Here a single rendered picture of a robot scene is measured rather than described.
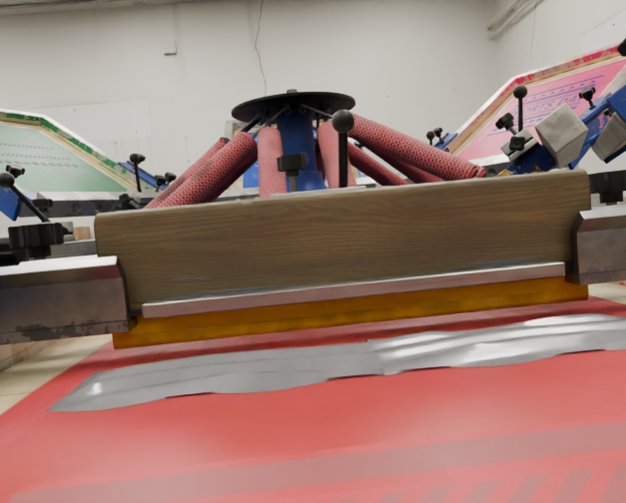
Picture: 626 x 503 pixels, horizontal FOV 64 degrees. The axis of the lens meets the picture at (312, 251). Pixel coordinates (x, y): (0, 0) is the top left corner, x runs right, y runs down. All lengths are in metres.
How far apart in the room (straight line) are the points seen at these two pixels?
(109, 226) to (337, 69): 4.39
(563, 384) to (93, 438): 0.21
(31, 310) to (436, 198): 0.29
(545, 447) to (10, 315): 0.33
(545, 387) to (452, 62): 4.74
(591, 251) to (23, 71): 5.00
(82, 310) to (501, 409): 0.27
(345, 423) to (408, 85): 4.61
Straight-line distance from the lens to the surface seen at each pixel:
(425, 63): 4.87
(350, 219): 0.35
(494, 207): 0.38
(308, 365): 0.29
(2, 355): 0.42
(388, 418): 0.22
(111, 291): 0.36
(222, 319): 0.37
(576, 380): 0.27
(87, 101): 4.92
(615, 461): 0.20
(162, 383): 0.30
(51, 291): 0.38
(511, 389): 0.26
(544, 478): 0.19
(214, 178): 1.02
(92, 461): 0.23
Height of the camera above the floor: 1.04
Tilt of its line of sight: 4 degrees down
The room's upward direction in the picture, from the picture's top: 5 degrees counter-clockwise
